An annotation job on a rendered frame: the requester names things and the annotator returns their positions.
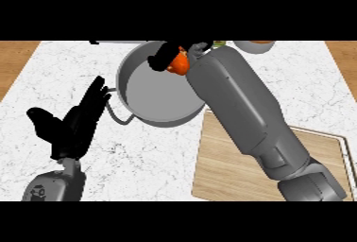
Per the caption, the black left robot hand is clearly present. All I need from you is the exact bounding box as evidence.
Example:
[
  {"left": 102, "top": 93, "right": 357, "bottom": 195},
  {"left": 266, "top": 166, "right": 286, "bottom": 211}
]
[{"left": 25, "top": 75, "right": 114, "bottom": 161}]

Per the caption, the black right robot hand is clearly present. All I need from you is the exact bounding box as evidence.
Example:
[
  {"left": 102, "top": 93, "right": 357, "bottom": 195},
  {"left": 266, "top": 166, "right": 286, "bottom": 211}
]
[{"left": 146, "top": 41, "right": 215, "bottom": 73}]

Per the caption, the orange squash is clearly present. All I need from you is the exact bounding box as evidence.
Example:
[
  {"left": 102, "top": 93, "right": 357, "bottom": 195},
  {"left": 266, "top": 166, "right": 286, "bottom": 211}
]
[{"left": 165, "top": 46, "right": 192, "bottom": 77}]

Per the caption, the grey metal pot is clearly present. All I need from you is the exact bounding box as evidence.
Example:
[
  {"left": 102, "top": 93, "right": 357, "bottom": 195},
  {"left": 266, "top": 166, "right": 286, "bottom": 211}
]
[{"left": 105, "top": 41, "right": 208, "bottom": 129}]

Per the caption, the wooden tray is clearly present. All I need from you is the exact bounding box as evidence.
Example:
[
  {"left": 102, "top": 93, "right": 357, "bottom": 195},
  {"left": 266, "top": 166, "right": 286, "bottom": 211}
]
[{"left": 192, "top": 109, "right": 354, "bottom": 202}]

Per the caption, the grey round container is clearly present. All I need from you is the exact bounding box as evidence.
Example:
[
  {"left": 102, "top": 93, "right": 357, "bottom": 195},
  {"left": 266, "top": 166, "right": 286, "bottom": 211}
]
[{"left": 232, "top": 41, "right": 277, "bottom": 55}]

